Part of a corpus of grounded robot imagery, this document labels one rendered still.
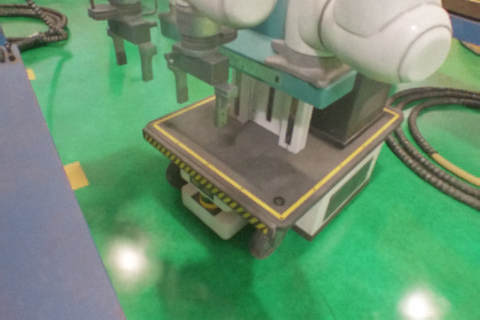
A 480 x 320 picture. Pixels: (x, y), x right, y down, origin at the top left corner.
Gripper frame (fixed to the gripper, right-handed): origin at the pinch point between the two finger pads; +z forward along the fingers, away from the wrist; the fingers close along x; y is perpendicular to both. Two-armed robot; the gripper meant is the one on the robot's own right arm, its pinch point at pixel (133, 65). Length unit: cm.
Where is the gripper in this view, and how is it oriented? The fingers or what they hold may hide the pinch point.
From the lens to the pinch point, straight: 98.4
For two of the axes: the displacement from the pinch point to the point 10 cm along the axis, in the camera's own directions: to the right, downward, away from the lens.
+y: 6.9, -4.0, 6.0
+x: -7.2, -4.5, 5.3
